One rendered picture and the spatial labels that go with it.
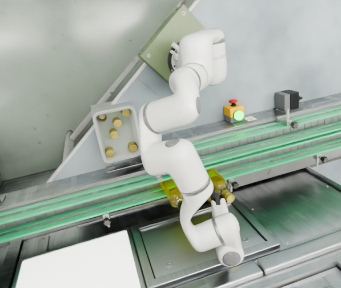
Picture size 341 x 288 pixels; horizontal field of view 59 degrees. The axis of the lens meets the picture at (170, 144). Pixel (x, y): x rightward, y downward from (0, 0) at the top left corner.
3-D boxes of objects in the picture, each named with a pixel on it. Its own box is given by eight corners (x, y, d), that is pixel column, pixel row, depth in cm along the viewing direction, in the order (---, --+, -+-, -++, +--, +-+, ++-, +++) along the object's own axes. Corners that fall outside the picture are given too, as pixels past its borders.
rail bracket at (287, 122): (273, 121, 139) (291, 130, 127) (272, 106, 136) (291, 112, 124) (280, 119, 140) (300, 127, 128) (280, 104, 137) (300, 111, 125)
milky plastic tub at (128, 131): (102, 157, 135) (104, 164, 127) (90, 109, 127) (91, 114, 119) (140, 148, 138) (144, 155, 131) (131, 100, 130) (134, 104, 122)
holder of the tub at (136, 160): (105, 167, 137) (107, 174, 130) (91, 109, 127) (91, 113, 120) (141, 158, 141) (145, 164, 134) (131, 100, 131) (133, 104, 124)
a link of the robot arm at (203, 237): (206, 167, 81) (235, 224, 89) (163, 187, 83) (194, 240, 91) (211, 184, 73) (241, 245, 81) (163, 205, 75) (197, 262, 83)
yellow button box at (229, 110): (224, 119, 146) (231, 123, 139) (223, 104, 143) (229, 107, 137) (237, 116, 147) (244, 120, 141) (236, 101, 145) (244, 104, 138)
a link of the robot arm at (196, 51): (173, 96, 87) (165, 38, 81) (205, 77, 106) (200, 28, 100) (204, 96, 83) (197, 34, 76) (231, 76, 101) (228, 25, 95)
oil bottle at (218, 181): (197, 175, 137) (216, 198, 117) (195, 164, 135) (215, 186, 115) (208, 172, 138) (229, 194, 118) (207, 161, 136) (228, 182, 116)
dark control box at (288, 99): (274, 107, 152) (284, 111, 144) (273, 92, 149) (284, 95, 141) (288, 104, 153) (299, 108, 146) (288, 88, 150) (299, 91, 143)
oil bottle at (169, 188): (160, 186, 133) (173, 211, 114) (157, 174, 131) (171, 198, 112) (172, 182, 134) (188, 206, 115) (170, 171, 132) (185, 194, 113)
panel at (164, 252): (20, 265, 116) (0, 347, 85) (18, 259, 115) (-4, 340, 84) (234, 201, 135) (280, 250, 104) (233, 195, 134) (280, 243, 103)
